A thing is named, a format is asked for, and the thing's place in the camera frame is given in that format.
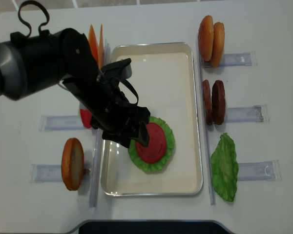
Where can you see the green lettuce leaf in rack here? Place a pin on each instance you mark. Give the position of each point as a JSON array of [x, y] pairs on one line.
[[224, 168]]

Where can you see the clear rack rail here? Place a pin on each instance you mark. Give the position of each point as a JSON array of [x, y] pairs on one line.
[[205, 126], [96, 167]]

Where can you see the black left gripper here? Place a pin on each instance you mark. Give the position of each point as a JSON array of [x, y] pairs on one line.
[[116, 109]]

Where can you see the red tomato slice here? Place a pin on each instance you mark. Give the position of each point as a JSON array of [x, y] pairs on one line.
[[85, 115], [156, 147]]

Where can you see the left orange cheese slice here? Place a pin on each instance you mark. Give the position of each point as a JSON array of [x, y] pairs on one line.
[[93, 43]]

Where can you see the clear right rack rail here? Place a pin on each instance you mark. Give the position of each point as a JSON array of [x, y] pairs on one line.
[[205, 126]]

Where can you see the right orange cheese slice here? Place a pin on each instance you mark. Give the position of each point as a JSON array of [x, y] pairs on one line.
[[101, 49]]

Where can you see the clear patty pusher track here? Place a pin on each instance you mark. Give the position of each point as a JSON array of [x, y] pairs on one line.
[[256, 113]]

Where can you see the clear left rack rail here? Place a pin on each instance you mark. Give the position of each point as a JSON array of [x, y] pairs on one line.
[[96, 167]]

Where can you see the bun slice in left rack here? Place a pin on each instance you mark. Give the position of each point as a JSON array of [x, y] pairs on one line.
[[72, 165]]

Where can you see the clear lettuce pusher track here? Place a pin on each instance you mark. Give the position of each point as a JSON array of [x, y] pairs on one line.
[[259, 171]]

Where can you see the orange cheese slice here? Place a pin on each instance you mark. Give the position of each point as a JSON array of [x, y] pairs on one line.
[[93, 43], [101, 49]]

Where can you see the clear bun pusher track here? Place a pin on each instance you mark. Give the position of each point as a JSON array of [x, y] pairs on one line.
[[42, 173], [240, 59]]

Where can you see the right brown meat patty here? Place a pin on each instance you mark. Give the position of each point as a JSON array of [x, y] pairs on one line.
[[218, 102]]

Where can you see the green lettuce leaf on tray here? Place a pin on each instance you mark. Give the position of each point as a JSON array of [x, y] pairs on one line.
[[158, 166]]

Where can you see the brown meat patty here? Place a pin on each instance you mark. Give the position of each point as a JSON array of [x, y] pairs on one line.
[[207, 102], [218, 102]]

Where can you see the clear left bun pusher track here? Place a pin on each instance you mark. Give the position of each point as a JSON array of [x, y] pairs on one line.
[[42, 173]]

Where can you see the rear bun slice right rack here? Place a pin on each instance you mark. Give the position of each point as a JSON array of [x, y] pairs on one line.
[[218, 44]]

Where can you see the front bun slice right rack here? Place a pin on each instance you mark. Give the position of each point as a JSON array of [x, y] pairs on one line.
[[205, 37]]

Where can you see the bun slice rack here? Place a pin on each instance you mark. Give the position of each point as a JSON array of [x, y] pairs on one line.
[[205, 37], [218, 44]]

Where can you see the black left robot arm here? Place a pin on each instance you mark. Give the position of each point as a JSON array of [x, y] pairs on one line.
[[29, 65]]

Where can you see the white rectangular tray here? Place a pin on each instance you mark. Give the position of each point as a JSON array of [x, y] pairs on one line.
[[163, 76]]

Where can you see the left brown meat patty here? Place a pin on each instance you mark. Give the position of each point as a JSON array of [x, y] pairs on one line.
[[207, 102]]

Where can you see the clear tomato pusher track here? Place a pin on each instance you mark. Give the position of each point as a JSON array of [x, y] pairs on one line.
[[60, 123]]

